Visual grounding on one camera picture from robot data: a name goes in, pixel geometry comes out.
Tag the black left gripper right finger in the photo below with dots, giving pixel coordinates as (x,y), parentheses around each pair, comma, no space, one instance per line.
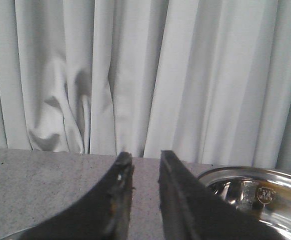
(190,211)

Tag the white pleated curtain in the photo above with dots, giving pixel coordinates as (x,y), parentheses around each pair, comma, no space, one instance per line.
(208,79)

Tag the light green electric cooking pot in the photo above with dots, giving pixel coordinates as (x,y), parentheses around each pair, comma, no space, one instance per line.
(262,193)

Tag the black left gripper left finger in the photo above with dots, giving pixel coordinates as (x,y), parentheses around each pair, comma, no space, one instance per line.
(103,213)

